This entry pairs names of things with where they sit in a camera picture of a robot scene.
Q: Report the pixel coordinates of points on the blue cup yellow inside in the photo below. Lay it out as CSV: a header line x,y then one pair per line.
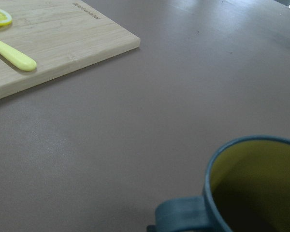
x,y
246,189

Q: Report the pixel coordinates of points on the bamboo cutting board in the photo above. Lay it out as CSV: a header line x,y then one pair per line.
x,y
62,36

